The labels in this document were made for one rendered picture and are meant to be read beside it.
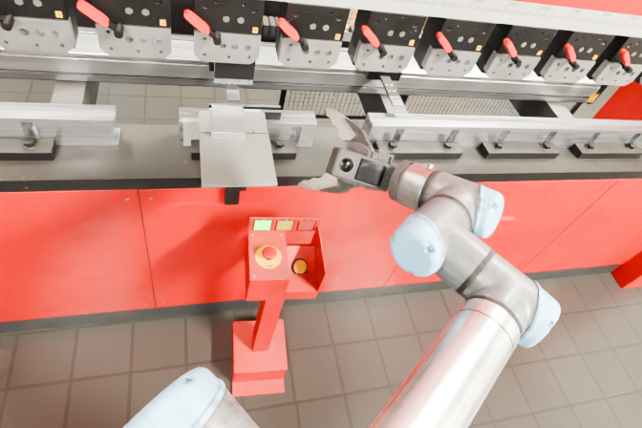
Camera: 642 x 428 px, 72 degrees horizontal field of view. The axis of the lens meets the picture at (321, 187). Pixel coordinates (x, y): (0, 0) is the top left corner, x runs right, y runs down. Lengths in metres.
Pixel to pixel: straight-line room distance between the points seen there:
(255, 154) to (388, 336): 1.22
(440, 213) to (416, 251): 0.07
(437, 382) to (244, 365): 1.35
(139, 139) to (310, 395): 1.17
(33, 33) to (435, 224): 0.90
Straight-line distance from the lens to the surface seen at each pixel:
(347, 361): 2.00
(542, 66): 1.53
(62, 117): 1.31
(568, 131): 1.83
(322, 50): 1.15
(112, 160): 1.31
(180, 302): 1.88
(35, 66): 1.54
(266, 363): 1.81
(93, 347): 2.00
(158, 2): 1.06
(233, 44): 1.12
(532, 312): 0.61
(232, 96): 1.30
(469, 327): 0.55
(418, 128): 1.46
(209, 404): 0.43
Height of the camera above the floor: 1.83
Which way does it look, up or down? 48 degrees down
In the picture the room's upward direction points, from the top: 18 degrees clockwise
